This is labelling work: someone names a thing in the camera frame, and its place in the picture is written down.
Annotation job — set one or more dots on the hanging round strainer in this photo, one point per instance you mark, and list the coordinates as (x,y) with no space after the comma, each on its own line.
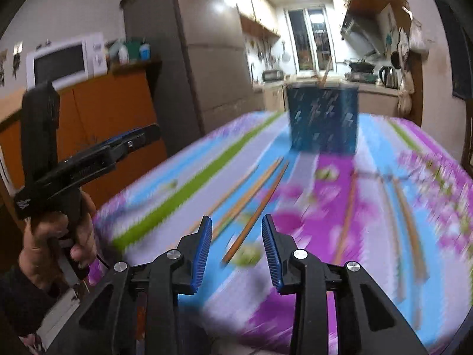
(286,56)

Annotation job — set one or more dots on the hanging beige cloth bag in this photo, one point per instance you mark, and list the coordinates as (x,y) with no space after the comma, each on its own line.
(404,96)

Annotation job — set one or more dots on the hanging small black pan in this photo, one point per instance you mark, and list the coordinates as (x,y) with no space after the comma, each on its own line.
(395,58)

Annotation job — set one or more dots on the gas stove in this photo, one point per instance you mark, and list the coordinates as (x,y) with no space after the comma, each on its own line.
(360,77)

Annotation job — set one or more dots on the steel range hood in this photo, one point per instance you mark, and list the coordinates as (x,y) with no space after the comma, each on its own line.
(360,33)

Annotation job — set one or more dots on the orange wooden cabinet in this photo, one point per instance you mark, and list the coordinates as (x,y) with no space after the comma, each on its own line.
(111,111)

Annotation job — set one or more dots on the grey brown refrigerator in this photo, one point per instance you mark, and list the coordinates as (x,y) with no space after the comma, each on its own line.
(207,63)

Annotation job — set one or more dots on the blue white jar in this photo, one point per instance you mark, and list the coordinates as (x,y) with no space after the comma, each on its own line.
(145,51)

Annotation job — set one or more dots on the barred kitchen window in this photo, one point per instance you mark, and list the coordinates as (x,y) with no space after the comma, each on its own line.
(310,40)

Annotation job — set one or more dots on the person's left hand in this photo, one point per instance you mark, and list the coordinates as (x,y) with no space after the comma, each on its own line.
(37,255)

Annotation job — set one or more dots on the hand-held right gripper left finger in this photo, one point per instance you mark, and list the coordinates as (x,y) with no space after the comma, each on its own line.
(201,257)

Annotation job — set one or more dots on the green plastic container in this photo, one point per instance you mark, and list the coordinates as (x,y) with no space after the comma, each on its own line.
(133,46)

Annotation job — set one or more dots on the beige upper kitchen cabinets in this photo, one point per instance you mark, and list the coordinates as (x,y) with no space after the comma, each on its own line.
(255,3)

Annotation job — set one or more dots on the light bamboo chopstick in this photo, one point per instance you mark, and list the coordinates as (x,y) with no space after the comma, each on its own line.
(225,199)
(251,192)

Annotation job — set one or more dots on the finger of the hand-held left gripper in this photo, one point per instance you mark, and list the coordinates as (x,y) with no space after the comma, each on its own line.
(123,135)
(142,138)

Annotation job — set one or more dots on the blue perforated utensil holder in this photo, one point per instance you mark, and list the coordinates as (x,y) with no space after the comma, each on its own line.
(321,125)

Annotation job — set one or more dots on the black kitchen faucet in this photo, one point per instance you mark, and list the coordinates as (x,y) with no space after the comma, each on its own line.
(253,72)

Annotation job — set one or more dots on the orange brown chopstick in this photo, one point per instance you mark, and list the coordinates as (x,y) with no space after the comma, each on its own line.
(255,214)
(406,222)
(347,214)

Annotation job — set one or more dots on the black wok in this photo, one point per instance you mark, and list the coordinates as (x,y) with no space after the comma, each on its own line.
(360,66)

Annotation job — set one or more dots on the white microwave oven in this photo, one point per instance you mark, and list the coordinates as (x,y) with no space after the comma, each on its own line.
(59,63)

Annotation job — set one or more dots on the hanging wall ornament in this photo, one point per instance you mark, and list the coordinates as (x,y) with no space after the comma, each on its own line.
(16,59)

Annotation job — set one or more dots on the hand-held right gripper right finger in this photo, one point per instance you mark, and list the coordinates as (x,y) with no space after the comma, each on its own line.
(271,257)

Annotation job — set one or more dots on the steel electric kettle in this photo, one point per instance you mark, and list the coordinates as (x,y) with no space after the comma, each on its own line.
(388,77)

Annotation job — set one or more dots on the white pill bottle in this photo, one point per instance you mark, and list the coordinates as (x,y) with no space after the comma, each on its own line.
(123,54)

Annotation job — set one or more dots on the person's left forearm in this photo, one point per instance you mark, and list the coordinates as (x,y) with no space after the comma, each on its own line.
(22,303)

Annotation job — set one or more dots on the silver countertop appliance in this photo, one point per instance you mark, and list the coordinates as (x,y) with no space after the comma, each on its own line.
(272,75)

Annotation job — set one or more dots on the dark blue wall hanging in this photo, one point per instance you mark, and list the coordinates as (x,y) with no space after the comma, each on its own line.
(462,63)

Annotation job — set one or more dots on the white plastic bag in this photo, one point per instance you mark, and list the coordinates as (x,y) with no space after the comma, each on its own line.
(417,37)

